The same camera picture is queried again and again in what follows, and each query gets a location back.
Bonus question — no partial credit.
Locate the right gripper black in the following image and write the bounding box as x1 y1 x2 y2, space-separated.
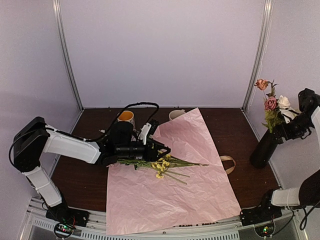
270 111 314 144

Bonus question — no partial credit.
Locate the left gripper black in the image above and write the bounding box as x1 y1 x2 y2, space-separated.
116 136 171 162

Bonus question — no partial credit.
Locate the green fern white flower bunch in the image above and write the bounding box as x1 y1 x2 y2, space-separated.
262 109 285 134

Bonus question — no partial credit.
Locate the brown pink flower bunch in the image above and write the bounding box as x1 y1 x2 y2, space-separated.
254 78 291 113

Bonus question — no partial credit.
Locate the pink wrapping paper sheet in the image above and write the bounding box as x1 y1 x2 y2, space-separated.
106 108 241 235

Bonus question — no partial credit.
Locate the tan satin ribbon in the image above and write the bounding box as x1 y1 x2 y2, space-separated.
220 155 237 175

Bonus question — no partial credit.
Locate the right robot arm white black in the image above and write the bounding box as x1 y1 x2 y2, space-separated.
256 88 320 221

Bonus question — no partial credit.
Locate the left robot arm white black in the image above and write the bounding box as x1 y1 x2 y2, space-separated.
8 116 171 222

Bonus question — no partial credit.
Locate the black cylindrical vase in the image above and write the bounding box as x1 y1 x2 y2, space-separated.
249 130 279 169

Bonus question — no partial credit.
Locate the yellow small flower bunch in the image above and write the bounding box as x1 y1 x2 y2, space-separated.
117 154 209 185

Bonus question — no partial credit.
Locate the beige floral mug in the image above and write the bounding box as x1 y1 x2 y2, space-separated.
168 109 186 121

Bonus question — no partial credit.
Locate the yellow-inside floral mug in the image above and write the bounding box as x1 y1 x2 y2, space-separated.
117 110 136 130

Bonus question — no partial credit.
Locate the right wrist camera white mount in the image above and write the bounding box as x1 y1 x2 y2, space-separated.
280 107 300 124

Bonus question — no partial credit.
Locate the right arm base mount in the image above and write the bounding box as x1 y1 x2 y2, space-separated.
239 207 283 238

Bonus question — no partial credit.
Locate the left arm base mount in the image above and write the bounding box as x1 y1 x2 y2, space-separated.
44 200 90 240

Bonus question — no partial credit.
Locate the right aluminium frame post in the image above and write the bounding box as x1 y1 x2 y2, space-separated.
241 0 274 113

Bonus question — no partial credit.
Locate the aluminium frame post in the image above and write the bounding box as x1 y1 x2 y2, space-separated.
241 0 274 113
52 0 84 112

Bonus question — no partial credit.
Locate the left aluminium frame post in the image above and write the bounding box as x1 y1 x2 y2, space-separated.
52 0 84 112

